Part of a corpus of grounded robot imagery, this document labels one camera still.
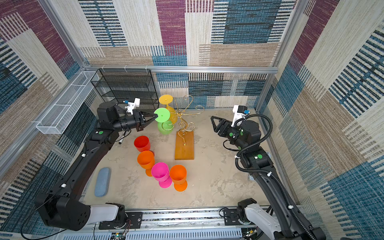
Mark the white wire wall basket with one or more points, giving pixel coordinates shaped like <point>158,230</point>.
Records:
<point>59,116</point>

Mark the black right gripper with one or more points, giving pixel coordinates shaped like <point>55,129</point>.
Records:
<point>225,124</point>

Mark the dark orange plastic wine glass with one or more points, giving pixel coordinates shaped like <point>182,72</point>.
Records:
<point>178,174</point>

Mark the light orange plastic wine glass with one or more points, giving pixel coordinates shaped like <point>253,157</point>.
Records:
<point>146,160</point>

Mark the green plastic wine glass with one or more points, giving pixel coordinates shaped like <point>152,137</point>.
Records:
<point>165,125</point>

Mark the magenta plastic wine glass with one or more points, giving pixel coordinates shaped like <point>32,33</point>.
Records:
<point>160,172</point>

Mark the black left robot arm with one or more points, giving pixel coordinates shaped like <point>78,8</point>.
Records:
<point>61,206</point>

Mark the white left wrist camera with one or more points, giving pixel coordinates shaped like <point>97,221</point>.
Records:
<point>130,106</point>

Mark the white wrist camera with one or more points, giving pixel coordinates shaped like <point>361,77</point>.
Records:
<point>130,106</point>
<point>239,113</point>

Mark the yellow plastic wine glass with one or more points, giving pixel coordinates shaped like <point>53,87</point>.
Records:
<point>167,100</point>

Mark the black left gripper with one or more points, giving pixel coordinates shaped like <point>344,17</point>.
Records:
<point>139,116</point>

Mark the light blue oblong object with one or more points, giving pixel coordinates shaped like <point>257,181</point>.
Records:
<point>102,182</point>

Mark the black mesh shelf rack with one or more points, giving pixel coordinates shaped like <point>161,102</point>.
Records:
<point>120,85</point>

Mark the red plastic wine glass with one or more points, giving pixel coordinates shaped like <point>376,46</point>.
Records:
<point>142,143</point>

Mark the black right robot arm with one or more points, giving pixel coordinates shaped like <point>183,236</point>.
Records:
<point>289,223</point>

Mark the gold wire wine glass rack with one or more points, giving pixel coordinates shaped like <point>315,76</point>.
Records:
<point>184,146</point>

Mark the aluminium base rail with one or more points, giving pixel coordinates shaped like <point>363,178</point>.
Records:
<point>173,224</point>

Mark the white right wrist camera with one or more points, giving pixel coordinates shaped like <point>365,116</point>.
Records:
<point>239,113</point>

